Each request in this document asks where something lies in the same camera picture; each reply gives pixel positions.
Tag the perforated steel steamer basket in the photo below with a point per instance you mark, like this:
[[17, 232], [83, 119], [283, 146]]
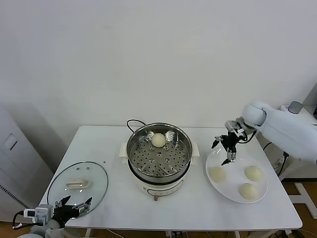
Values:
[[174, 163]]

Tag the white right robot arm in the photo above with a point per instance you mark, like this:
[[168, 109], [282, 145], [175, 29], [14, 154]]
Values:
[[284, 129]]

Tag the cream electric cooker pot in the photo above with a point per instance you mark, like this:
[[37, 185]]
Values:
[[159, 188]]

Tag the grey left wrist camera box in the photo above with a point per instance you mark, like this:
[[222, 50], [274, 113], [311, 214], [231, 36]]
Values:
[[42, 213]]

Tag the white wall socket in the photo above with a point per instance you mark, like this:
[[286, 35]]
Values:
[[277, 163]]

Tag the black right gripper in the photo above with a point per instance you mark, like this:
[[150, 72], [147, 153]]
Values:
[[230, 141]]

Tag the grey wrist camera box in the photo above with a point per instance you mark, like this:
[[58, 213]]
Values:
[[42, 213], [231, 124]]

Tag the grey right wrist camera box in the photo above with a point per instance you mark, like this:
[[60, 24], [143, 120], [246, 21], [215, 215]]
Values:
[[231, 124]]

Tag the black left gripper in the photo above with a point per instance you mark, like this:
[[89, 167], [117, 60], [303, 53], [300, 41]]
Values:
[[66, 213]]

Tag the grey black monitor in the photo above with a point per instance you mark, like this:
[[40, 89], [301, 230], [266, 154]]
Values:
[[313, 99]]

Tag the white steamed baozi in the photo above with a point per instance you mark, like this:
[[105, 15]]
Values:
[[253, 172], [217, 174], [248, 191], [158, 140]]

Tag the white table leg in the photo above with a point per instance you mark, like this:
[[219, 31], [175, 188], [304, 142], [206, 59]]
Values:
[[88, 233], [237, 234]]

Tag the round glass pot lid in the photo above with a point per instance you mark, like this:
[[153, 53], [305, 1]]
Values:
[[75, 173]]

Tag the round white plate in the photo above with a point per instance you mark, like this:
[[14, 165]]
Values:
[[231, 184]]

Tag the white grey cabinet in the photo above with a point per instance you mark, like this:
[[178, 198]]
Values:
[[15, 161]]

